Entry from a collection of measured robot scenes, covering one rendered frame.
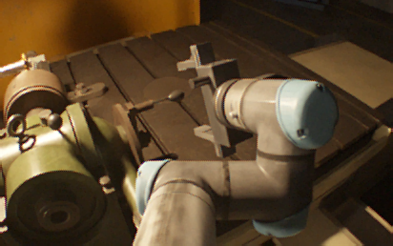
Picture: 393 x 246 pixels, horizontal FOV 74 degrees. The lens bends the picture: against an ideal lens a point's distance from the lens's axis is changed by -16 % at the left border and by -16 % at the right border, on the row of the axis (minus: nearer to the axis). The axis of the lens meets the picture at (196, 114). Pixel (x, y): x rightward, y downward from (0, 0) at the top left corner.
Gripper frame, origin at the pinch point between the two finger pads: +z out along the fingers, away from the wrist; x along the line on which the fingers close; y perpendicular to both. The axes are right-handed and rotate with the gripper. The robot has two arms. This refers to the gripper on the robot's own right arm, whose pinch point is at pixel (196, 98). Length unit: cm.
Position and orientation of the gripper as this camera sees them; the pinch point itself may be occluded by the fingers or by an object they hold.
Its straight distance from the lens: 59.4
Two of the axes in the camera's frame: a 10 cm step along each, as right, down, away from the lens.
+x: 2.4, 9.4, 2.2
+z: -4.3, -1.0, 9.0
